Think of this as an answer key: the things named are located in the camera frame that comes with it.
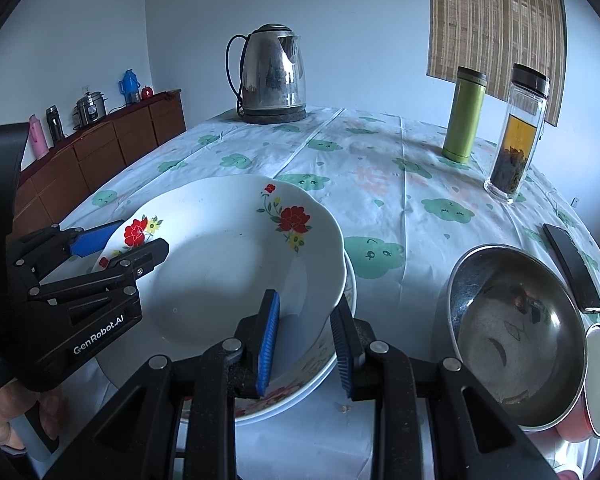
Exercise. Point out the brown wooden sideboard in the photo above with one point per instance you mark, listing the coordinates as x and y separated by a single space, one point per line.
105 145

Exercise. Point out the stainless steel bowl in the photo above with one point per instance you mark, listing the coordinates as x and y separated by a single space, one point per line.
515 340

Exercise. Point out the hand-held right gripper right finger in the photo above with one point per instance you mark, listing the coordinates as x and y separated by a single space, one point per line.
341 355

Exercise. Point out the black thermos jug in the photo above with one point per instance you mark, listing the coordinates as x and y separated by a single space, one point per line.
55 125

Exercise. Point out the glass tea bottle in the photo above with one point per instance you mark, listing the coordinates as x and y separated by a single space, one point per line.
515 150

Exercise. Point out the red apple ornament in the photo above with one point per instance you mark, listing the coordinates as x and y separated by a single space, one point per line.
147 93

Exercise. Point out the black smartphone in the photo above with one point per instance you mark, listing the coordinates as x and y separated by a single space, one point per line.
572 265

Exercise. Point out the bamboo window blind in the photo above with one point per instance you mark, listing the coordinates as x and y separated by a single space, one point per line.
495 35

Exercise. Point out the pink thermos jug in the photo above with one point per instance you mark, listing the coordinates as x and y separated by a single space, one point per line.
38 137

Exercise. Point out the black kettle base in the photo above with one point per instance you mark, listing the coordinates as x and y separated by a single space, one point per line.
275 116

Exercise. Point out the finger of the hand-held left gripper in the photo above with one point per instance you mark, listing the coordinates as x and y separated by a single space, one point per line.
92 240
140 255

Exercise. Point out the green thermos flask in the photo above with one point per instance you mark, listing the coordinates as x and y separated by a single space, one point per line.
462 115

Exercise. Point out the stainless steel electric kettle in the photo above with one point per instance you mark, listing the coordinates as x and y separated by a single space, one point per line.
272 70

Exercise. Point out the cloud print tablecloth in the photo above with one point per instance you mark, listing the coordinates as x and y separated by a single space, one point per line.
380 170

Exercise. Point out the red bowl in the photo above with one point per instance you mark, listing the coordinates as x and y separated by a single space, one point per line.
575 427

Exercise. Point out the person's left hand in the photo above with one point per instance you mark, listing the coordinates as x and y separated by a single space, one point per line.
0 417

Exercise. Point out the silver rice cooker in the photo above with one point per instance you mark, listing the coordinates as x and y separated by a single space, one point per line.
90 110

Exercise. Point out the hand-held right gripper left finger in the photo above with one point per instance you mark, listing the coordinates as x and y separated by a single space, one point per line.
269 345

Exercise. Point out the blue thermos jug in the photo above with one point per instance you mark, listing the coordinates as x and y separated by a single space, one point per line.
129 87

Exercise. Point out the white plate with red roses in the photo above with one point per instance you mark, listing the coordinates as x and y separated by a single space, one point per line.
215 270

